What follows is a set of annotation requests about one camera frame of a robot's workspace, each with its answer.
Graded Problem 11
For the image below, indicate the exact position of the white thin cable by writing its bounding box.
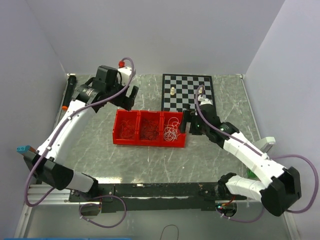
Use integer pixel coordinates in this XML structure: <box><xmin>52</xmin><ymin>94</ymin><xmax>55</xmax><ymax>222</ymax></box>
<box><xmin>162</xmin><ymin>116</ymin><xmax>181</xmax><ymax>142</ymax></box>

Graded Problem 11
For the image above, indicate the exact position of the red three-compartment plastic tray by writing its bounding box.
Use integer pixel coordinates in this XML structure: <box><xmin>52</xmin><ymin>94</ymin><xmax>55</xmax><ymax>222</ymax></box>
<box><xmin>112</xmin><ymin>109</ymin><xmax>186</xmax><ymax>148</ymax></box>

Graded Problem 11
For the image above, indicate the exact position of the black thin cable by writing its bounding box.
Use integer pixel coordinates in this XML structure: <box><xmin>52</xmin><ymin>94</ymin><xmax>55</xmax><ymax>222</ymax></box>
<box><xmin>139</xmin><ymin>118</ymin><xmax>161</xmax><ymax>141</ymax></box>

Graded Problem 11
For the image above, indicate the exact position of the red thin cable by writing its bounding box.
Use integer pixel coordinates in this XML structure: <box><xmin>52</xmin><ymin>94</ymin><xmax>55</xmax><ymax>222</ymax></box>
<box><xmin>117</xmin><ymin>118</ymin><xmax>138</xmax><ymax>140</ymax></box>

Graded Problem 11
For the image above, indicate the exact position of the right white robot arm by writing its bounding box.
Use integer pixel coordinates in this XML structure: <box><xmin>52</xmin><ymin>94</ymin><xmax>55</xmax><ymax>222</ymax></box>
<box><xmin>179</xmin><ymin>104</ymin><xmax>302</xmax><ymax>217</ymax></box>

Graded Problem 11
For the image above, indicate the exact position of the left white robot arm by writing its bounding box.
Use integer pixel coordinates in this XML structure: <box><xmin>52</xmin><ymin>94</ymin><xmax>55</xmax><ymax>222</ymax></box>
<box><xmin>17</xmin><ymin>61</ymin><xmax>139</xmax><ymax>201</ymax></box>

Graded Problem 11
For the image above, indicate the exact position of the cream chess piece right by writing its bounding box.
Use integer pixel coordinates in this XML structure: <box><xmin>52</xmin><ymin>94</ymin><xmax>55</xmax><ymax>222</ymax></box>
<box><xmin>198</xmin><ymin>86</ymin><xmax>204</xmax><ymax>96</ymax></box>

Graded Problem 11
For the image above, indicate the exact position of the cream chess piece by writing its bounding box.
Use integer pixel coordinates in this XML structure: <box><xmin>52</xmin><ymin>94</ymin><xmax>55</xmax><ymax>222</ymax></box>
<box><xmin>198</xmin><ymin>86</ymin><xmax>204</xmax><ymax>96</ymax></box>
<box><xmin>170</xmin><ymin>87</ymin><xmax>175</xmax><ymax>96</ymax></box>

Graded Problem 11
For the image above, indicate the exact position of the black grey chessboard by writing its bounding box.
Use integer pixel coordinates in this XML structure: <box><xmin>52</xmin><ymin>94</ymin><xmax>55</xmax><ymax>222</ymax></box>
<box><xmin>161</xmin><ymin>73</ymin><xmax>215</xmax><ymax>112</ymax></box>

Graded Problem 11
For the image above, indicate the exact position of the cream chess piece left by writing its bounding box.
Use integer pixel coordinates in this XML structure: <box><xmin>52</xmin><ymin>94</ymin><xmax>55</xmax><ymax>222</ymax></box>
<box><xmin>170</xmin><ymin>87</ymin><xmax>175</xmax><ymax>96</ymax></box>

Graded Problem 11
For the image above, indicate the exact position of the black marker orange cap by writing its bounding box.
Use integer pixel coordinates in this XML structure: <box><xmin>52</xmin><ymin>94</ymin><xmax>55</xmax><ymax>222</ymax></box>
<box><xmin>61</xmin><ymin>75</ymin><xmax>77</xmax><ymax>111</ymax></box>

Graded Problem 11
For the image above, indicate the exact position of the white grey wedge object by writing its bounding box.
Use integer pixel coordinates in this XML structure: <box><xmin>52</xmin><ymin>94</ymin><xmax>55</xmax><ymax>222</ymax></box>
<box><xmin>254</xmin><ymin>136</ymin><xmax>276</xmax><ymax>153</ymax></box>

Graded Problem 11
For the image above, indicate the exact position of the green small block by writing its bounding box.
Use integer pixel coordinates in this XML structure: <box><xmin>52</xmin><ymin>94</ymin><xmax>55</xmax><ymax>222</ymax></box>
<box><xmin>247</xmin><ymin>169</ymin><xmax>257</xmax><ymax>179</ymax></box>

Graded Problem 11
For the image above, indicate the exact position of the blue brown toy block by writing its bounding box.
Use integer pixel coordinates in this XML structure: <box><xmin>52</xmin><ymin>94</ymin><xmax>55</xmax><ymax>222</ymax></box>
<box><xmin>16</xmin><ymin>145</ymin><xmax>32</xmax><ymax>155</ymax></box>

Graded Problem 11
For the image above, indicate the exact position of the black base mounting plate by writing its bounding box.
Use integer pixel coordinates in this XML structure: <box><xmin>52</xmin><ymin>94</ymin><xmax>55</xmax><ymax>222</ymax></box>
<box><xmin>69</xmin><ymin>182</ymin><xmax>246</xmax><ymax>213</ymax></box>

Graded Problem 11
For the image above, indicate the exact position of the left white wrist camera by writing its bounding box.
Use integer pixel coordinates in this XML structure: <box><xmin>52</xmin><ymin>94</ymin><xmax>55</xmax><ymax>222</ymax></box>
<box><xmin>117</xmin><ymin>60</ymin><xmax>132</xmax><ymax>85</ymax></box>

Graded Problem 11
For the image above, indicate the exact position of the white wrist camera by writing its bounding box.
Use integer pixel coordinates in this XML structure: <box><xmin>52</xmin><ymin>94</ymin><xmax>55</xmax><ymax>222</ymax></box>
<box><xmin>198</xmin><ymin>96</ymin><xmax>213</xmax><ymax>106</ymax></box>
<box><xmin>117</xmin><ymin>60</ymin><xmax>132</xmax><ymax>85</ymax></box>

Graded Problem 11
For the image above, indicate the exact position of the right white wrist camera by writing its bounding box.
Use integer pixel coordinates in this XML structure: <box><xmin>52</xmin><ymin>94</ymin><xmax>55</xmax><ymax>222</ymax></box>
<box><xmin>198</xmin><ymin>96</ymin><xmax>213</xmax><ymax>106</ymax></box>

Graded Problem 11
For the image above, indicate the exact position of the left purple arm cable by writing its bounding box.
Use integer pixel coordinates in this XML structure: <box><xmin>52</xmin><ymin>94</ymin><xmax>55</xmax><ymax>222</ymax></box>
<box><xmin>24</xmin><ymin>57</ymin><xmax>137</xmax><ymax>228</ymax></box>

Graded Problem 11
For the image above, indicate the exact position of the thin dark floor cable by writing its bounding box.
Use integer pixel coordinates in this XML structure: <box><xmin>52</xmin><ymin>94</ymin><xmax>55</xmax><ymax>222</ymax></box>
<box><xmin>159</xmin><ymin>224</ymin><xmax>180</xmax><ymax>240</ymax></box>

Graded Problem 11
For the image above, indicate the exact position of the aluminium frame rail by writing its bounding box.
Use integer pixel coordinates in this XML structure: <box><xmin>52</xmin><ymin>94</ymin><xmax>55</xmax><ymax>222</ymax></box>
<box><xmin>13</xmin><ymin>184</ymin><xmax>71</xmax><ymax>238</ymax></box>

